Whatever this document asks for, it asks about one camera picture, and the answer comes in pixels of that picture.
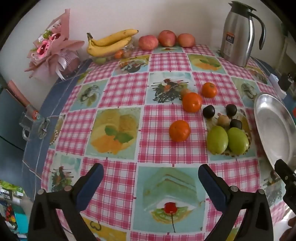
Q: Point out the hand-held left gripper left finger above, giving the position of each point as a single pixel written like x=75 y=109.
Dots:
x=91 y=183

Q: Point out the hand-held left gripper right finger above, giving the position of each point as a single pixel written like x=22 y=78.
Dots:
x=211 y=185

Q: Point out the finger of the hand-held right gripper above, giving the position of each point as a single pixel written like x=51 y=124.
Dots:
x=286 y=171

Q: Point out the green jujube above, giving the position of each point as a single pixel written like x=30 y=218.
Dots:
x=238 y=140
x=217 y=139

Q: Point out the stainless steel bowl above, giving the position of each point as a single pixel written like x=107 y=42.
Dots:
x=272 y=120

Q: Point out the small tan round fruit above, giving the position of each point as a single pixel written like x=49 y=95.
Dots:
x=223 y=120

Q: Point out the dark plum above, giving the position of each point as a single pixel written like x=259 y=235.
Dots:
x=235 y=124
x=208 y=111
x=231 y=110

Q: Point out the orange with stem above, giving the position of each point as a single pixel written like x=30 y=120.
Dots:
x=209 y=90

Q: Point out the teal box with red label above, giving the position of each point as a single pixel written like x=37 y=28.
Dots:
x=290 y=102

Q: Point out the clear glass mug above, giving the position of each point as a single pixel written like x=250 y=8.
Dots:
x=34 y=122

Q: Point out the black power adapter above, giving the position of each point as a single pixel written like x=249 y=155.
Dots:
x=283 y=82

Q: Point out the white power strip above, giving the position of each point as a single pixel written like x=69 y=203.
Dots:
x=274 y=80

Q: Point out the pink checked tablecloth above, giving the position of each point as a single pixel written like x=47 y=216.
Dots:
x=120 y=92

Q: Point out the pink wooden rod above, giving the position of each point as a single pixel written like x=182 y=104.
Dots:
x=20 y=96

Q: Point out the small green fruit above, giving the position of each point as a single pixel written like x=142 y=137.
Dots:
x=100 y=60

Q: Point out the white wooden furniture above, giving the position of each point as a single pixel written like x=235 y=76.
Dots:
x=289 y=46

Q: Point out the small tangerine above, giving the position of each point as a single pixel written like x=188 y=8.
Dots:
x=119 y=54

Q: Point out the yellow banana bunch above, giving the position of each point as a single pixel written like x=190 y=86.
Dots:
x=108 y=47

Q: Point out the clear fruit container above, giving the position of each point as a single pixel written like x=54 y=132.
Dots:
x=129 y=48

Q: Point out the pink flower bouquet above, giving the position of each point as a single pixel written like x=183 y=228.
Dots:
x=46 y=46

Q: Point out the steel thermos jug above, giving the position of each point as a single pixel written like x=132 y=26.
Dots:
x=238 y=34

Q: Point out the red apple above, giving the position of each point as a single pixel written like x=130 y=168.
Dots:
x=186 y=40
x=167 y=38
x=148 y=42

